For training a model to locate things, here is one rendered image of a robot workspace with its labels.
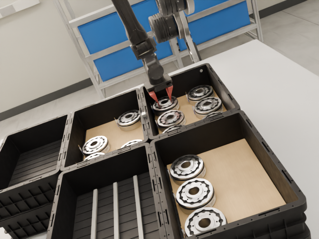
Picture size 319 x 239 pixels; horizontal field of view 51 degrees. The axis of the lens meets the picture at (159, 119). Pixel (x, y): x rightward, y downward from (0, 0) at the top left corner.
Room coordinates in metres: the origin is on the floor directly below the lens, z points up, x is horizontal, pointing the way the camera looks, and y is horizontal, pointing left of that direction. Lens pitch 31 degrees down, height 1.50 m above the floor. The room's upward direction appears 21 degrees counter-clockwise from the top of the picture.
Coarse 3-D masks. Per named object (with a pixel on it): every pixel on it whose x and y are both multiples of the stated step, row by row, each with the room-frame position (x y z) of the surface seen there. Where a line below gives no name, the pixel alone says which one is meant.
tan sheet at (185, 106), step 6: (186, 96) 1.21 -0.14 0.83; (216, 96) 1.12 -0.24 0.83; (180, 102) 1.18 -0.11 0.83; (186, 102) 1.16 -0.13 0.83; (180, 108) 1.14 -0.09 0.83; (186, 108) 1.12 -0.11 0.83; (192, 108) 1.10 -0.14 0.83; (186, 114) 1.08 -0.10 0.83; (192, 114) 1.06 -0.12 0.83; (156, 120) 1.11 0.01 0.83; (186, 120) 1.04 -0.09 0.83; (192, 120) 1.02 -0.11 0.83; (162, 132) 1.02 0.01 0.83
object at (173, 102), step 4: (168, 96) 1.19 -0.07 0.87; (172, 96) 1.18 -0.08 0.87; (160, 100) 1.19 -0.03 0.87; (172, 100) 1.15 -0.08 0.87; (176, 100) 1.14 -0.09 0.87; (156, 104) 1.17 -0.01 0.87; (168, 104) 1.13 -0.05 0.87; (172, 104) 1.12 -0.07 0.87; (156, 108) 1.14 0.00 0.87; (160, 108) 1.13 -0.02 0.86; (164, 108) 1.12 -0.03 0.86; (168, 108) 1.11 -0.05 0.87
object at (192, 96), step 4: (196, 88) 1.19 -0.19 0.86; (208, 88) 1.15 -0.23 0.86; (188, 92) 1.17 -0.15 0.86; (192, 92) 1.16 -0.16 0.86; (208, 92) 1.11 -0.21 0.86; (188, 96) 1.14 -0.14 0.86; (192, 96) 1.14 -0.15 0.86; (196, 96) 1.12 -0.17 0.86; (200, 96) 1.12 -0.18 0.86; (204, 96) 1.10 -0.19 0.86
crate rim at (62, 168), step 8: (136, 88) 1.25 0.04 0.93; (120, 96) 1.24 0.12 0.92; (96, 104) 1.25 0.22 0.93; (72, 112) 1.25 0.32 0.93; (72, 120) 1.18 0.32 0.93; (144, 120) 0.98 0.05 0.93; (144, 128) 0.93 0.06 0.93; (144, 136) 0.89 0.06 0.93; (136, 144) 0.86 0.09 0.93; (64, 152) 0.97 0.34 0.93; (112, 152) 0.87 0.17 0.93; (64, 160) 0.93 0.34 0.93; (88, 160) 0.88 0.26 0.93; (64, 168) 0.88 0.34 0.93
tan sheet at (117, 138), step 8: (96, 128) 1.24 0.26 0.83; (104, 128) 1.21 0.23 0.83; (112, 128) 1.19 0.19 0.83; (136, 128) 1.12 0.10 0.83; (88, 136) 1.20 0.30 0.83; (96, 136) 1.17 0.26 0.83; (104, 136) 1.15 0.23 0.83; (112, 136) 1.13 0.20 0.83; (120, 136) 1.10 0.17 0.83; (128, 136) 1.08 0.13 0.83; (136, 136) 1.06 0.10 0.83; (112, 144) 1.07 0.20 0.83; (120, 144) 1.05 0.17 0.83
